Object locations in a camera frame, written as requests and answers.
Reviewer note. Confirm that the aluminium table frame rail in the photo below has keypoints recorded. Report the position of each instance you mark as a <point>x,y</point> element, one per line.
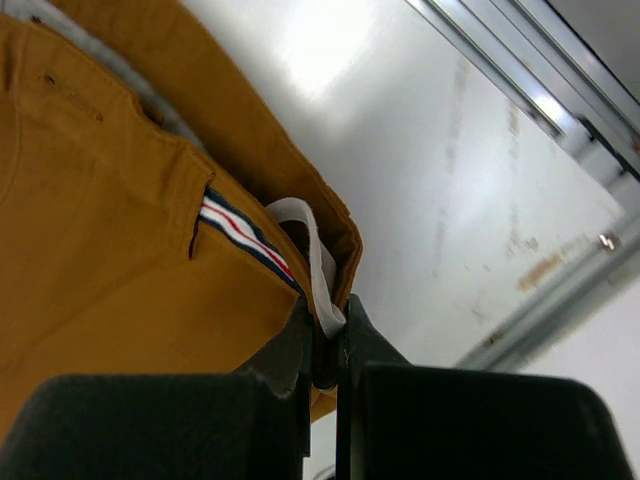
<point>540,63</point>

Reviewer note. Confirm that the brown trousers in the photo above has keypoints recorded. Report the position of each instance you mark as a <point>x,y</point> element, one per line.
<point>155,216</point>

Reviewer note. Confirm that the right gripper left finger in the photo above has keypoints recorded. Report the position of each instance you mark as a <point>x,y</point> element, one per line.
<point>251,423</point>

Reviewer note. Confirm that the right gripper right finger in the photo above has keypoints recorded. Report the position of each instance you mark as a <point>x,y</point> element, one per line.
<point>396,420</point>

